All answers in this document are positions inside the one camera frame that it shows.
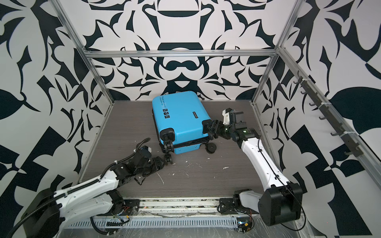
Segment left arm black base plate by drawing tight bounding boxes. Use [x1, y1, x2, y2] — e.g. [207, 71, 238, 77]
[97, 199, 140, 217]

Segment blue hard-shell suitcase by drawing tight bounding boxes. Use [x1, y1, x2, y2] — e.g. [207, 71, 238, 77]
[152, 91, 217, 163]

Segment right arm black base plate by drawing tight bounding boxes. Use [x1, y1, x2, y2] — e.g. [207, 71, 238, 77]
[217, 198, 259, 215]

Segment aluminium frame rails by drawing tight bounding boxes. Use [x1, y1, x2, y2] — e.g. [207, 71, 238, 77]
[51, 1, 381, 186]

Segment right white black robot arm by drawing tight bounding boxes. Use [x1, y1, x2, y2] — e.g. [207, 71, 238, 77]
[204, 108, 304, 226]

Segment white slotted cable duct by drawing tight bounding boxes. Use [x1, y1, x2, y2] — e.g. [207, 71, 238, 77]
[65, 217, 239, 229]

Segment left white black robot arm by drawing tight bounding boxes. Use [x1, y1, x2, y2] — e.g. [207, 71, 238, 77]
[7, 138, 173, 238]

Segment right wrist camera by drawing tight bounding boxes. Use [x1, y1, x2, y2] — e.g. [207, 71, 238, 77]
[222, 108, 236, 125]

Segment black wall hook rack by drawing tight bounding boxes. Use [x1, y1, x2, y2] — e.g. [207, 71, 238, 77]
[295, 72, 364, 157]

